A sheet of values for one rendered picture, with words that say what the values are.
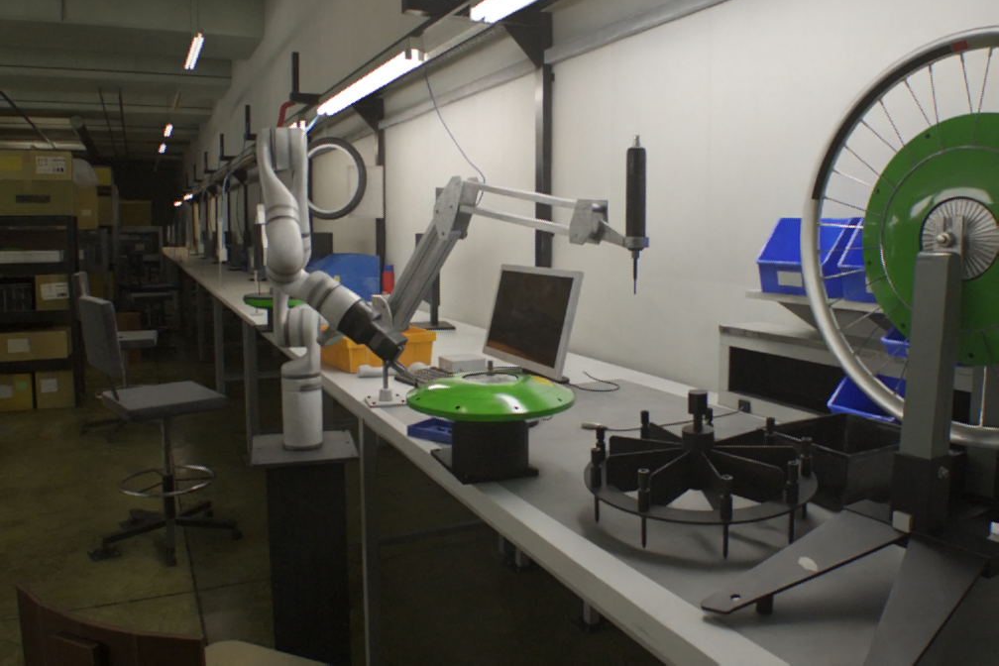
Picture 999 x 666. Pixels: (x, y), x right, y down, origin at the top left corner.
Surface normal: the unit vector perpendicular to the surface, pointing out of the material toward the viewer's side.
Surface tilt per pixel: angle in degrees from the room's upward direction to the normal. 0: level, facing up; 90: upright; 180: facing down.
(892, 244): 91
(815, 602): 0
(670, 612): 0
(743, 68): 90
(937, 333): 87
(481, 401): 23
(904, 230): 89
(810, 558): 18
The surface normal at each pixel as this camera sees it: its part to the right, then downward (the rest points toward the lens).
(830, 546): -0.27, -0.93
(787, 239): 0.44, 0.04
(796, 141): -0.90, 0.04
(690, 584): 0.00, -1.00
